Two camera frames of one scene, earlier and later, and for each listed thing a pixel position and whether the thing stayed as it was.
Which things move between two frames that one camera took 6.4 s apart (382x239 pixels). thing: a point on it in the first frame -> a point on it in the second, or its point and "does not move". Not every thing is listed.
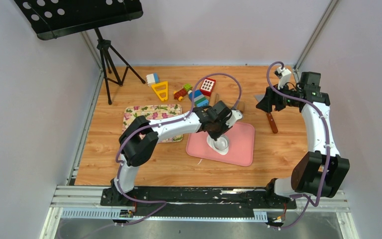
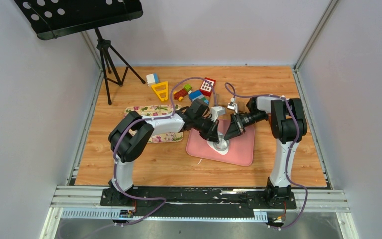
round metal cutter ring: [221, 143] does not move
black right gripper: [266, 104] -> [236, 128]
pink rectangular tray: [241, 139] does not move
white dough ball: [221, 145] does not move
